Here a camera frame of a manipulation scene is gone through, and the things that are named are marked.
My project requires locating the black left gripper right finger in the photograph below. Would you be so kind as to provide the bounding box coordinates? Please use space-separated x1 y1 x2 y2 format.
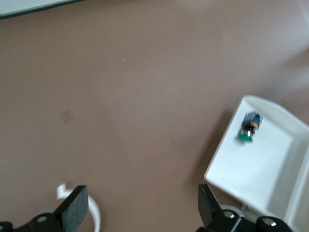
197 183 294 232

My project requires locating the white plastic drawer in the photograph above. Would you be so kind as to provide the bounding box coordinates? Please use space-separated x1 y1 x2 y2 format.
204 95 309 232

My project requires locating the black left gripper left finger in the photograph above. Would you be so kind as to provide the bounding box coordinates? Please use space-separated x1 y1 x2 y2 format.
0 185 89 232

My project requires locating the green push button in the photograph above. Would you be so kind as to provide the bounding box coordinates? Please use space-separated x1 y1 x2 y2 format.
236 110 264 143

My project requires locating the white semicircular clamp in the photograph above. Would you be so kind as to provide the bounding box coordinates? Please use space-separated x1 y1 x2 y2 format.
56 182 102 232

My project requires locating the white ledge board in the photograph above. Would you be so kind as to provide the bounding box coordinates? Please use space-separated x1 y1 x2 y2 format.
0 0 85 19

